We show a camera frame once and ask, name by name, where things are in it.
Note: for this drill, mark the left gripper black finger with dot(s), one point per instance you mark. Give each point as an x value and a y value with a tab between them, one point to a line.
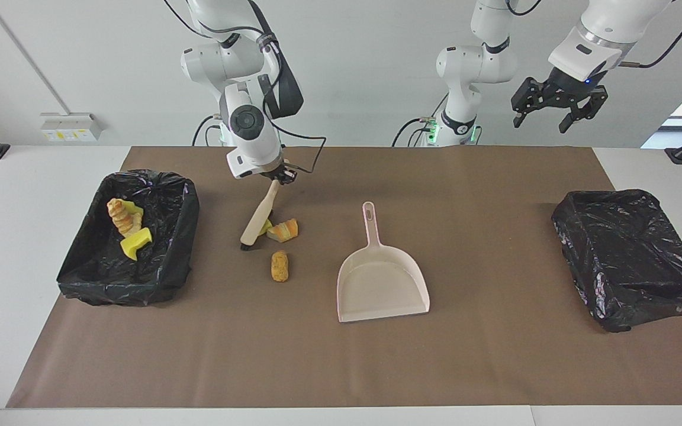
529	97
588	109

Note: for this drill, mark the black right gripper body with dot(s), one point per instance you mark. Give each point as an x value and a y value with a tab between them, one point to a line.
274	171

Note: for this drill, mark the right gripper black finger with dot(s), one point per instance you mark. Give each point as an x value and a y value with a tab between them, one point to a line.
289	176

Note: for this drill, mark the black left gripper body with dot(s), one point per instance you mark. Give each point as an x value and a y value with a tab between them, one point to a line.
575	87

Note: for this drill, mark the brown toy bread roll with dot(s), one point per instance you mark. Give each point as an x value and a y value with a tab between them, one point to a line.
280	266

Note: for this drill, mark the yellow sponge green scourer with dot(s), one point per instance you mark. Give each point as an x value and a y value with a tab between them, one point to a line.
135	208

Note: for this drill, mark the pale pink plastic dustpan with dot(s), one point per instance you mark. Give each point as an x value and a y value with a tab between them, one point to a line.
379	290

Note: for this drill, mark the plain yellow sponge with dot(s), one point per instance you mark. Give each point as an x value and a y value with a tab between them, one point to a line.
137	241

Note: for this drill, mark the bin lined black plastic bag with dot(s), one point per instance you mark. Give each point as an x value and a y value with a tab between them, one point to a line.
157	266
631	260

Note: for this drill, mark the cut toy croissant piece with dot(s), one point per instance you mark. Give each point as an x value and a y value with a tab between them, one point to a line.
285	230

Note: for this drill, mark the small yellow sponge piece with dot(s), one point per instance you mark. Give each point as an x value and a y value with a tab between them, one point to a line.
266	227

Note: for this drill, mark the brown table mat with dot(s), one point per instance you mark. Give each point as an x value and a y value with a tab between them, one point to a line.
436	361

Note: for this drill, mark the white wall outlet box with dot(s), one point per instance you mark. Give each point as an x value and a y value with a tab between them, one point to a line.
71	127

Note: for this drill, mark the grey wall conduit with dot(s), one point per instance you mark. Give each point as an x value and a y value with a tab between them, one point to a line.
21	48

